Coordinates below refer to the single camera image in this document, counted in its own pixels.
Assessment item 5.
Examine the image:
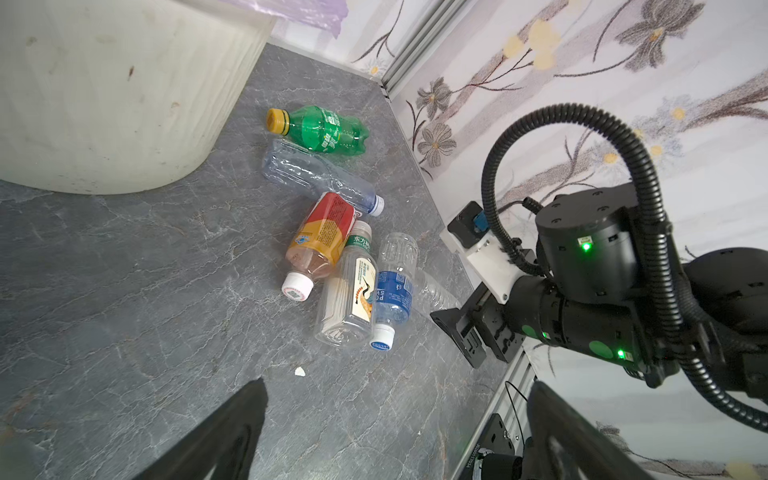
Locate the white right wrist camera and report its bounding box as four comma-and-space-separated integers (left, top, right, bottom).
440, 201, 523, 304

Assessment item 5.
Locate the red yellow label tea bottle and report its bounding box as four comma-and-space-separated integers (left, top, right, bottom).
282, 192, 356, 302

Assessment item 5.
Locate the clear bottle green white label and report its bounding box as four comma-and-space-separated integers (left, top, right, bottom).
315, 220, 377, 348

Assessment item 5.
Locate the pink bin liner bag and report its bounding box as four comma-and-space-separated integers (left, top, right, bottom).
227, 0, 349, 37

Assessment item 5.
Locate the cream plastic waste bin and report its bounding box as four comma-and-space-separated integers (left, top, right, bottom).
1, 1, 275, 194

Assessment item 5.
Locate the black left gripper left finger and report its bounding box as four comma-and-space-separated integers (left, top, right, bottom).
136, 378, 268, 479

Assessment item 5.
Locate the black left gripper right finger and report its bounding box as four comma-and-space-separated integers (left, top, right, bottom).
526, 382, 650, 479

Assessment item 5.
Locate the green bottle yellow cap right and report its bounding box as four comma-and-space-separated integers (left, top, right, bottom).
266, 105, 369, 156

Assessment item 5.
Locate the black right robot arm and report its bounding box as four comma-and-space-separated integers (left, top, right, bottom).
428, 183, 767, 400

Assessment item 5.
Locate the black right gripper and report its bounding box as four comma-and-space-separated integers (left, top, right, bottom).
430, 283, 523, 369

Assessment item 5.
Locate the clear ribbed bottle white cap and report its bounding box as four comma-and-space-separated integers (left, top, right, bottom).
413, 269, 462, 317

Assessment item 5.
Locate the blue label bottle white cap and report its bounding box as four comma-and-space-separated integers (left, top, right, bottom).
369, 232, 419, 351

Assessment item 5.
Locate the clear crushed bottle white cap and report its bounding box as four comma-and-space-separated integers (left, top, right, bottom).
262, 139, 385, 217

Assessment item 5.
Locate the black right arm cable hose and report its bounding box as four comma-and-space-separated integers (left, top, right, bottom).
479, 103, 768, 434

